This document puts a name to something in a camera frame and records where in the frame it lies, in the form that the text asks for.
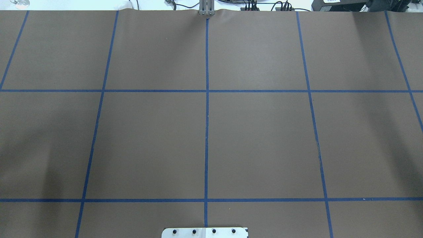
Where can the black box with label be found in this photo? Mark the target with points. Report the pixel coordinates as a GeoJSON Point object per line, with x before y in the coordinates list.
{"type": "Point", "coordinates": [338, 5]}

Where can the aluminium frame post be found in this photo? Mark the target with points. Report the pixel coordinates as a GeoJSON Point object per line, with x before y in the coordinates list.
{"type": "Point", "coordinates": [206, 7]}

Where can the white camera mast with base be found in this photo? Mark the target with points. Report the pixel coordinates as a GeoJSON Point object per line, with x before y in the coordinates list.
{"type": "Point", "coordinates": [206, 232]}

